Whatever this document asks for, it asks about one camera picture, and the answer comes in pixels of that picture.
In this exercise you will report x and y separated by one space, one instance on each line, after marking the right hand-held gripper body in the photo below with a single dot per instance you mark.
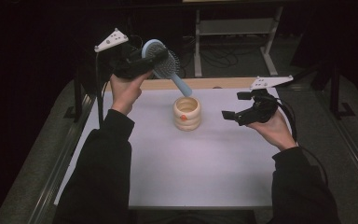
262 110

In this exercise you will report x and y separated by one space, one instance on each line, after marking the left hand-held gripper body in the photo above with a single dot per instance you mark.
122 67

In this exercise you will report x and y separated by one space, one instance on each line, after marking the light blue hairbrush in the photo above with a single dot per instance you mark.
166 67

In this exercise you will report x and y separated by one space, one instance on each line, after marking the cream ribbed cup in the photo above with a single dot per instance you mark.
187 123

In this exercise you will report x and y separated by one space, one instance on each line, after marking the person's right hand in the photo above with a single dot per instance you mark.
276 132

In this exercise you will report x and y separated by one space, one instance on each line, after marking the person's left hand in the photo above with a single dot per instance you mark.
126 93

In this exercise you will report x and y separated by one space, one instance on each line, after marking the pale lilac table cover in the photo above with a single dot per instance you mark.
205 168

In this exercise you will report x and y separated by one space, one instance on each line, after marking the white metal stand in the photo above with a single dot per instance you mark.
236 26

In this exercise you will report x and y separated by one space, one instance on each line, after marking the black stand post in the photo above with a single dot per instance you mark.
335 93
77 99

